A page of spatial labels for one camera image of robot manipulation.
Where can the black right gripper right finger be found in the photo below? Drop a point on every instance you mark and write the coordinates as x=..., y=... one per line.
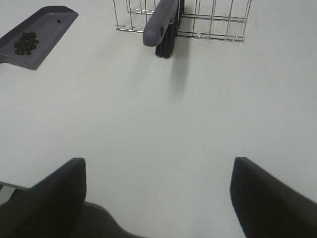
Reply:
x=266, y=207

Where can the pile of coffee beans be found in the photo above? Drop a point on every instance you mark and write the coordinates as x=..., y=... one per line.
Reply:
x=26, y=43

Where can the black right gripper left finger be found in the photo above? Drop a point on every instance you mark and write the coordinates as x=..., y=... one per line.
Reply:
x=48, y=209

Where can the chrome wire dish rack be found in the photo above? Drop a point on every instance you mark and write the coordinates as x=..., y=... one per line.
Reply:
x=207, y=19

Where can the grey plastic dustpan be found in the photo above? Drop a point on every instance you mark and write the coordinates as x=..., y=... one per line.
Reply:
x=44, y=23

